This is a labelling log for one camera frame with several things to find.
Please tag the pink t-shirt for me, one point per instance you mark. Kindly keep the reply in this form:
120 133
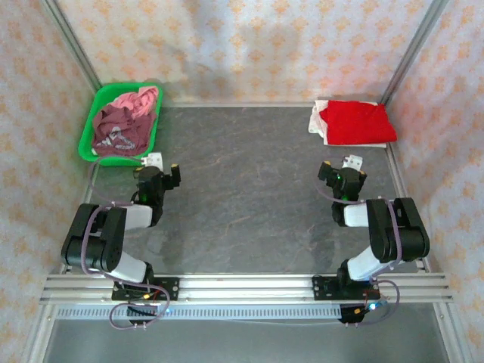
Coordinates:
130 101

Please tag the black base connector block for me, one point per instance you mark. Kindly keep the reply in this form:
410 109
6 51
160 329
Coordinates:
141 317
349 315

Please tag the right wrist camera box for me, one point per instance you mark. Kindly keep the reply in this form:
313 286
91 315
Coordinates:
353 161

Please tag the aluminium back rail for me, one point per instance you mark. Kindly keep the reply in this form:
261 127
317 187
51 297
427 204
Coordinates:
242 104

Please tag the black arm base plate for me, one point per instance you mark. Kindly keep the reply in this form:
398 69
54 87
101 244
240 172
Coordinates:
172 289
321 289

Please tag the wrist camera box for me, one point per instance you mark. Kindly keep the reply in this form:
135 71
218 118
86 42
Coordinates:
155 159
353 161

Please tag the aluminium mounting rail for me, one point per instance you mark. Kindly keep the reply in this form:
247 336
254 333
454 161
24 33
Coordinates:
246 287

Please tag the white folded t-shirt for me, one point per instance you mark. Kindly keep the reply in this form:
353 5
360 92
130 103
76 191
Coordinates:
314 121

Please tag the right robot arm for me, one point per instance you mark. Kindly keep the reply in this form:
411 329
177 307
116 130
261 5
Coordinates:
401 234

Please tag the green plastic basket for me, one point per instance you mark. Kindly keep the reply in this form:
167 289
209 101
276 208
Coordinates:
87 140

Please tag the maroon printed t-shirt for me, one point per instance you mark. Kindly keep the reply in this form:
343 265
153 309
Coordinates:
121 128

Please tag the aluminium frame post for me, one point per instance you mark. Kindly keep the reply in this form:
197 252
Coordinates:
414 49
72 41

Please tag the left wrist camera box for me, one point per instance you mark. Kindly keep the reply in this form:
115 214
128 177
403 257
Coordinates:
155 159

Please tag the red folded t-shirt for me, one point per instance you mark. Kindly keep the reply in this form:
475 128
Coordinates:
359 121

